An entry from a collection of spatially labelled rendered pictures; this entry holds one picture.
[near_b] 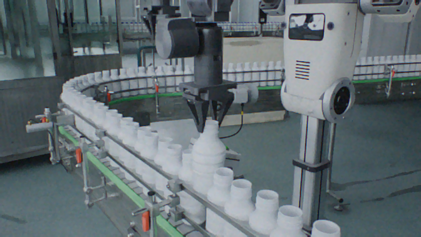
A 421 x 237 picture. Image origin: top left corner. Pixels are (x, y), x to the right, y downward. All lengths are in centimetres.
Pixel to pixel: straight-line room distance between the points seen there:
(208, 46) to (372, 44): 605
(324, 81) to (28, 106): 305
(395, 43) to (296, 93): 576
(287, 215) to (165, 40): 36
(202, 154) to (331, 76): 63
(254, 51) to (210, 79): 425
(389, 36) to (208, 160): 630
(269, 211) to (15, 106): 333
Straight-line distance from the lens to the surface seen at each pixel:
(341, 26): 118
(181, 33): 63
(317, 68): 120
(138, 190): 100
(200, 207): 81
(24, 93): 375
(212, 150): 70
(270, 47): 501
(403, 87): 321
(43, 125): 146
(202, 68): 67
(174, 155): 81
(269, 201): 60
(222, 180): 68
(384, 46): 682
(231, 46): 476
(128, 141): 101
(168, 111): 226
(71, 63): 579
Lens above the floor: 145
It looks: 16 degrees down
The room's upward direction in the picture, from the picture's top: straight up
